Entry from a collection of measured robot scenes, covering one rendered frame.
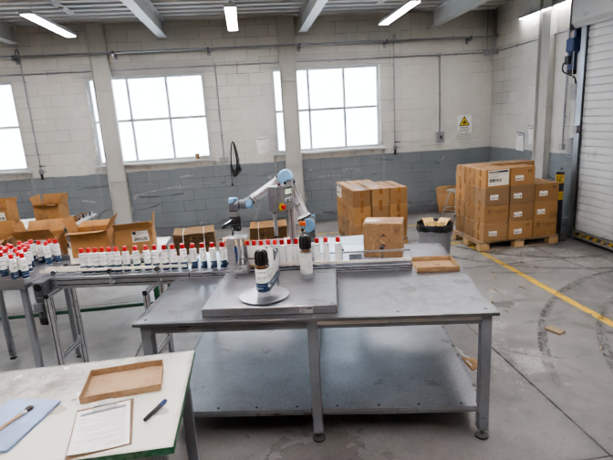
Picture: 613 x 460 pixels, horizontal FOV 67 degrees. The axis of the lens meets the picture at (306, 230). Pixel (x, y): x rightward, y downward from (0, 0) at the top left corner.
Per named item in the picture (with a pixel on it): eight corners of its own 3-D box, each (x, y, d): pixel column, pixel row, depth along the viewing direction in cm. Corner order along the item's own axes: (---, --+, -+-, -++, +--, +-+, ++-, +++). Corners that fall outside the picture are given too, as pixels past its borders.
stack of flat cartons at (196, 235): (174, 256, 719) (171, 235, 711) (176, 247, 770) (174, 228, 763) (216, 251, 731) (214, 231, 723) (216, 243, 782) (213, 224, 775)
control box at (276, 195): (268, 212, 343) (266, 186, 338) (284, 207, 355) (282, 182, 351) (279, 213, 336) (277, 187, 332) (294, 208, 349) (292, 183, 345)
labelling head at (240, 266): (229, 274, 334) (225, 239, 328) (233, 268, 347) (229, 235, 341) (248, 273, 333) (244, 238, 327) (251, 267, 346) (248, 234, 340)
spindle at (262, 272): (255, 297, 285) (252, 252, 278) (258, 291, 294) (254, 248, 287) (270, 297, 284) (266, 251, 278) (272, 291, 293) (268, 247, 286)
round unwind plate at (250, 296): (234, 306, 275) (234, 304, 275) (244, 287, 305) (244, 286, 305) (286, 304, 273) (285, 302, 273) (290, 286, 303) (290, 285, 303)
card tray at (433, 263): (416, 272, 329) (416, 267, 328) (410, 261, 355) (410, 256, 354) (460, 271, 327) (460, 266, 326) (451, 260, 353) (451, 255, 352)
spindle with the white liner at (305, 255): (300, 279, 315) (296, 236, 308) (300, 275, 323) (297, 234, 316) (313, 279, 314) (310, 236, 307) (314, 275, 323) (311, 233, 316)
